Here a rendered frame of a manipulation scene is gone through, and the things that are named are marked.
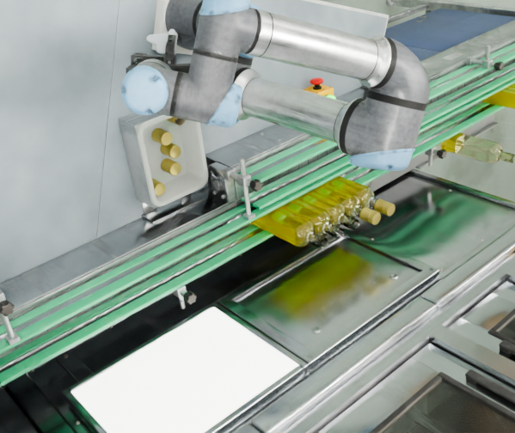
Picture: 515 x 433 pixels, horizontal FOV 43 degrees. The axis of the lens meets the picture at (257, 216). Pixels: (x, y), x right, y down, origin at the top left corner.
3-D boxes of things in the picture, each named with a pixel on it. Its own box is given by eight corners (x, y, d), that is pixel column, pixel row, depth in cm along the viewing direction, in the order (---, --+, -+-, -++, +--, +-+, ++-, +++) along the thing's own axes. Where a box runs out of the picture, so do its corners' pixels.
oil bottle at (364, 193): (309, 192, 192) (364, 215, 178) (307, 174, 190) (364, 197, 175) (321, 185, 195) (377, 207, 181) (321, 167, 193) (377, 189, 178)
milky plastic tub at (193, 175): (136, 199, 169) (155, 210, 163) (118, 118, 158) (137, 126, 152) (191, 175, 178) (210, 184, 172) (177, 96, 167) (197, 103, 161)
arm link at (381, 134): (223, 51, 157) (437, 106, 129) (211, 112, 161) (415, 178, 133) (191, 45, 147) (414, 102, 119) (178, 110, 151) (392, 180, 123)
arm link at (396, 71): (456, 49, 123) (221, -16, 99) (439, 106, 125) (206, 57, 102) (417, 42, 132) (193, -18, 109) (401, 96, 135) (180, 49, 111)
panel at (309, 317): (64, 400, 146) (145, 494, 122) (60, 391, 144) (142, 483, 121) (342, 234, 193) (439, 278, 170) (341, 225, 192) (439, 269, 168)
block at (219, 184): (211, 197, 177) (226, 204, 172) (205, 165, 172) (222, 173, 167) (221, 192, 179) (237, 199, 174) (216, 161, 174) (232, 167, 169)
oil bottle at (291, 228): (249, 223, 180) (303, 251, 166) (246, 206, 178) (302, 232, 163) (264, 215, 183) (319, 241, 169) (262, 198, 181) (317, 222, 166)
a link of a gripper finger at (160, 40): (148, 17, 132) (143, 48, 127) (178, 18, 132) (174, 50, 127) (149, 29, 135) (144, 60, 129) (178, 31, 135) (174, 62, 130)
